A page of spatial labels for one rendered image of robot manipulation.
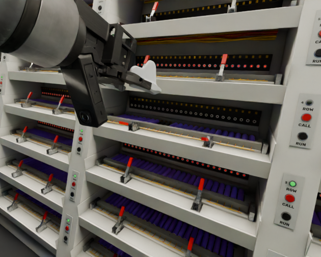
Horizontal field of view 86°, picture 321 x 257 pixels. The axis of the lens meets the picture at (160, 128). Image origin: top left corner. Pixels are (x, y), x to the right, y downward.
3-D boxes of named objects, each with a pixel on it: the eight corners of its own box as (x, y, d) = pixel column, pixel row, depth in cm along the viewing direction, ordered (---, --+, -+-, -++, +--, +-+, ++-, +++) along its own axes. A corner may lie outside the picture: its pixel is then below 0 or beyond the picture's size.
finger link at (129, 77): (156, 81, 32) (113, 63, 26) (155, 90, 32) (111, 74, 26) (142, 83, 36) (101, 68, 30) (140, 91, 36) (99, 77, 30)
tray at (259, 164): (267, 179, 43) (276, 144, 40) (92, 134, 69) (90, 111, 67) (263, 151, 60) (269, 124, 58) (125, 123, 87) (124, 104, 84)
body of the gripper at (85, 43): (140, 43, 31) (86, -10, 20) (132, 90, 31) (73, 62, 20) (108, 44, 35) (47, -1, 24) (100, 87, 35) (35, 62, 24)
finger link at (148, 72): (173, 68, 37) (137, 50, 30) (168, 96, 37) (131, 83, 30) (163, 70, 39) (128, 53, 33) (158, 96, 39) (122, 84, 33)
